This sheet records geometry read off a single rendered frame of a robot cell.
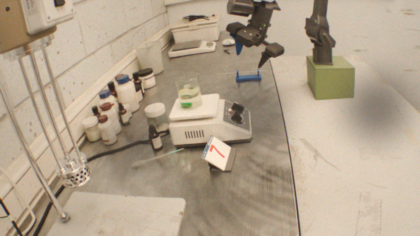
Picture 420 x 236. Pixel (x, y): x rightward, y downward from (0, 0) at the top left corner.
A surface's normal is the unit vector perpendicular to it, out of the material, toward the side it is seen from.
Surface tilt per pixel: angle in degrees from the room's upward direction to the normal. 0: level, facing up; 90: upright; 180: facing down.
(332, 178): 0
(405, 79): 90
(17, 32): 90
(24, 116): 90
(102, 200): 0
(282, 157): 0
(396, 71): 90
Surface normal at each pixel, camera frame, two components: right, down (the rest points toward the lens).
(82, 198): -0.15, -0.88
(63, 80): 0.98, -0.07
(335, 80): -0.12, 0.47
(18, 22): 0.51, 0.33
